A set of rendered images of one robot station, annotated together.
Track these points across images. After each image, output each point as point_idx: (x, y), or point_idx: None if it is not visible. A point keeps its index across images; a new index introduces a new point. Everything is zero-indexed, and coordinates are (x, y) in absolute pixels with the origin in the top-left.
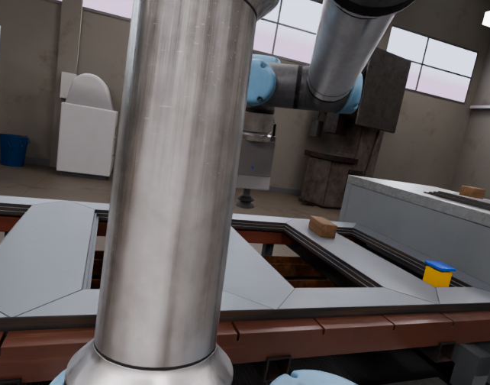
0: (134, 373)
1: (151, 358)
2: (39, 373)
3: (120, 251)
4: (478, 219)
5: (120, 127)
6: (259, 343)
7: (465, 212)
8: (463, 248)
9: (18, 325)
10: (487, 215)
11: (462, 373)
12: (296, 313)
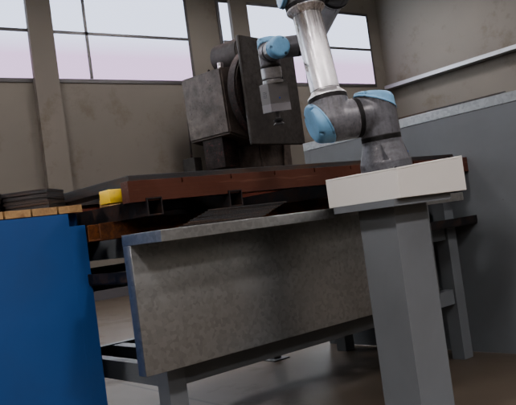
0: (330, 86)
1: (332, 83)
2: (245, 187)
3: (317, 64)
4: (411, 122)
5: (305, 42)
6: (324, 173)
7: (402, 122)
8: (411, 147)
9: (225, 173)
10: (415, 116)
11: (438, 214)
12: (333, 165)
